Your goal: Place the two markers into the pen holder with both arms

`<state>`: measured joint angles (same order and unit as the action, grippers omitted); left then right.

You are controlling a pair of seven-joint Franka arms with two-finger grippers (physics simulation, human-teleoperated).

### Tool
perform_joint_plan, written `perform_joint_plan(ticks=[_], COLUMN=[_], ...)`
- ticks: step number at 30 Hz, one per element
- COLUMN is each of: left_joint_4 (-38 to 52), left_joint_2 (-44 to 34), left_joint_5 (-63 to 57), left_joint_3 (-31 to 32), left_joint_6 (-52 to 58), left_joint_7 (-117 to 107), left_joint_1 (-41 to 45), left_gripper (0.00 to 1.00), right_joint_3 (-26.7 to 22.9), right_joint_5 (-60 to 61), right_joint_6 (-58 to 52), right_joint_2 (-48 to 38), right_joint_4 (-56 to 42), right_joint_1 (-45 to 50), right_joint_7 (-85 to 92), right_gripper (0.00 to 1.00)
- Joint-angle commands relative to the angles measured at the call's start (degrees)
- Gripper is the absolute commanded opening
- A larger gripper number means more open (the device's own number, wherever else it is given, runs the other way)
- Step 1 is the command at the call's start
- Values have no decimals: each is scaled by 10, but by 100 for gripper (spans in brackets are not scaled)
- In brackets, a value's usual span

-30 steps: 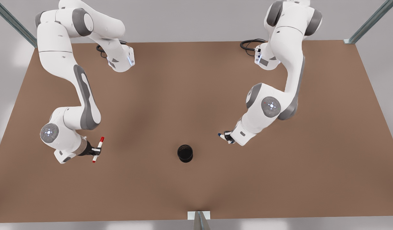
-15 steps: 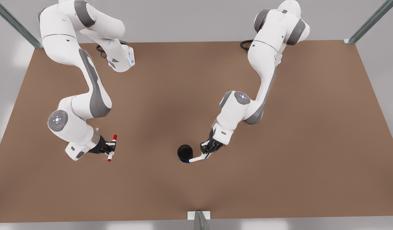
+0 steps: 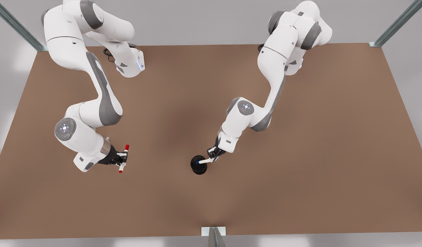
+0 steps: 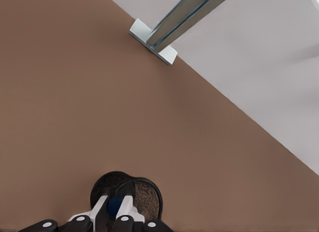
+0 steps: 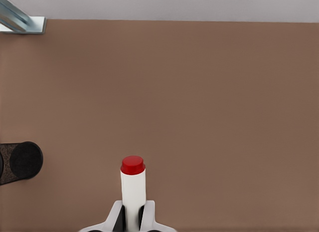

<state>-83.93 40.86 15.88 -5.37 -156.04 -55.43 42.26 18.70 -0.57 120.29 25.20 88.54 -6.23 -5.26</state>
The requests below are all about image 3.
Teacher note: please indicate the white pen with red caps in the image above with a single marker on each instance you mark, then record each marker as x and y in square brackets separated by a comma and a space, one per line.
[124, 158]

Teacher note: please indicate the white pen with blue tip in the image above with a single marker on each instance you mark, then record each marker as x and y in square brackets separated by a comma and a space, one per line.
[205, 161]

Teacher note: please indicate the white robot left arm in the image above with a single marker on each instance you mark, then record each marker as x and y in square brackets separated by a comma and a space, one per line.
[278, 58]

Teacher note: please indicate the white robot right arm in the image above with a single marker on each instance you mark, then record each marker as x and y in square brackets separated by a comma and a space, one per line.
[94, 89]

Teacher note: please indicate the black pen holder cup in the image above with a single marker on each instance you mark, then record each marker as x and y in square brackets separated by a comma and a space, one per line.
[198, 166]

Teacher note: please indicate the silver frame post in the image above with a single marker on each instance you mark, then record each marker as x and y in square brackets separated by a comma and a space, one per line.
[215, 237]
[17, 24]
[396, 24]

